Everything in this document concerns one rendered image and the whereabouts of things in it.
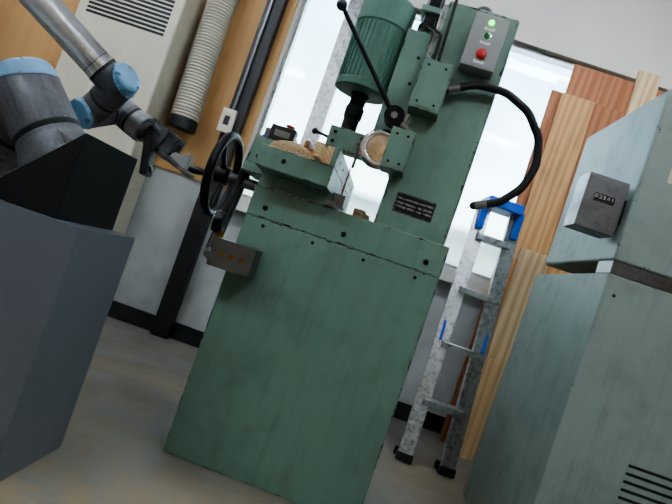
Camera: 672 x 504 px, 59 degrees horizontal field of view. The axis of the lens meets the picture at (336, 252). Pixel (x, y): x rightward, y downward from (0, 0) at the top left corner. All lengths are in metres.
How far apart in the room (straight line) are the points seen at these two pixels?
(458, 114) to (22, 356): 1.30
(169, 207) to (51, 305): 2.13
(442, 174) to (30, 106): 1.09
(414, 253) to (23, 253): 0.95
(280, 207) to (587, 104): 2.14
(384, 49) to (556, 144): 1.60
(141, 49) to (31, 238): 2.09
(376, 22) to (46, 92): 0.99
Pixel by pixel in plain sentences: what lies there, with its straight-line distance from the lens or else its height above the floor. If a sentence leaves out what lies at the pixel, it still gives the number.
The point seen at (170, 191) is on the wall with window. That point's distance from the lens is 3.42.
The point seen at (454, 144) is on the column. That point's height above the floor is 1.10.
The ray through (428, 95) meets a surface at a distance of 1.77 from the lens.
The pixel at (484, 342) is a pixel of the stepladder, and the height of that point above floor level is 0.56.
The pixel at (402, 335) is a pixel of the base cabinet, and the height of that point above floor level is 0.53.
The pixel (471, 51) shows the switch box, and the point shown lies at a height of 1.36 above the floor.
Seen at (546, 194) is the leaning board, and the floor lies 1.36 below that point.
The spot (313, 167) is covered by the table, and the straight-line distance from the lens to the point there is 1.62.
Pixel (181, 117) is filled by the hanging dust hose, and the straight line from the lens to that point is 3.27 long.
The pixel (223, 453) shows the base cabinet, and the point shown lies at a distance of 1.78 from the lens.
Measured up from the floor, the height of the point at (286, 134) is 0.99.
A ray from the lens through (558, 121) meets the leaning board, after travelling 3.38.
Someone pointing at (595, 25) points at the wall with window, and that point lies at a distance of 3.75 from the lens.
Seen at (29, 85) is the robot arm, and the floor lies 0.80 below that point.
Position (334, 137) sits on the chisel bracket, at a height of 1.03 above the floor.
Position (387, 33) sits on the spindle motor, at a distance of 1.96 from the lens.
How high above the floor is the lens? 0.64
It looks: 2 degrees up
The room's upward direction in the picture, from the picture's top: 19 degrees clockwise
